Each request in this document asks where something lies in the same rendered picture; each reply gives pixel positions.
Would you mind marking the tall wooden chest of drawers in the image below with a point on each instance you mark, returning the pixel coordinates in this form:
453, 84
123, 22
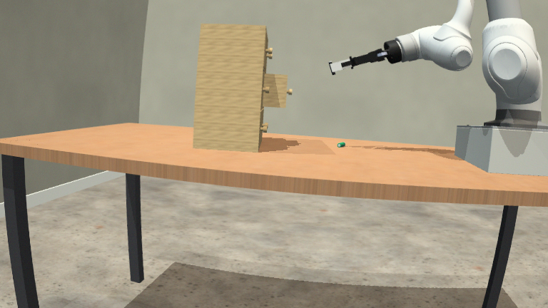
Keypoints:
229, 87

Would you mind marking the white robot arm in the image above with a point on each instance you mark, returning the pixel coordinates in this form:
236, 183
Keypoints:
511, 64

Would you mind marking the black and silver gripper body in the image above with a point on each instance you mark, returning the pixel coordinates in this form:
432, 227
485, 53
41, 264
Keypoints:
394, 54

